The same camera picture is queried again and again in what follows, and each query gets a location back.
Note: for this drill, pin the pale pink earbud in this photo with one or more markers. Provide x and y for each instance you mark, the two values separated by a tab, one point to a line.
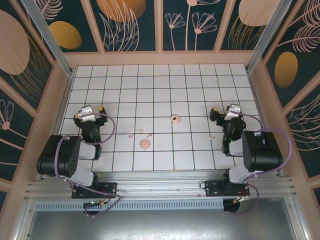
212	137

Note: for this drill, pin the pink oval earbud case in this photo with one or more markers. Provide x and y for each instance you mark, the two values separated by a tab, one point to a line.
145	144

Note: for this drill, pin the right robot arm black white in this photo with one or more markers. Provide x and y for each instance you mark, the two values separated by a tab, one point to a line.
262	152

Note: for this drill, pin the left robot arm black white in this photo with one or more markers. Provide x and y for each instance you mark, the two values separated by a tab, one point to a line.
70	160

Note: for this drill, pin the thin pink curled ear hook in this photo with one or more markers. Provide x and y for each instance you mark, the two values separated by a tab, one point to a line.
140	130

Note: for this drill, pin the small circuit board green LED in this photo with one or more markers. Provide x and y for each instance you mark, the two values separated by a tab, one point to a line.
95	203

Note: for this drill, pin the grey metal sheet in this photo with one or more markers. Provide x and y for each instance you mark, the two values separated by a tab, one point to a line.
160	227

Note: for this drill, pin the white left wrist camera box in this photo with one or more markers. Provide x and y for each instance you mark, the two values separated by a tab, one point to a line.
86	111

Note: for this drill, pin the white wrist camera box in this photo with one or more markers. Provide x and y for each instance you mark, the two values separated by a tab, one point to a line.
233	110
86	111

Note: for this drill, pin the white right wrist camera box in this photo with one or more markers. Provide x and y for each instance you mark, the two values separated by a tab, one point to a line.
233	110

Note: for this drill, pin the aluminium corner post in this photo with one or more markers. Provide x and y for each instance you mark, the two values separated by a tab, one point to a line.
50	37
264	37

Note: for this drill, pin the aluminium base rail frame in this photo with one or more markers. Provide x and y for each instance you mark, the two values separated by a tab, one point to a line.
160	186

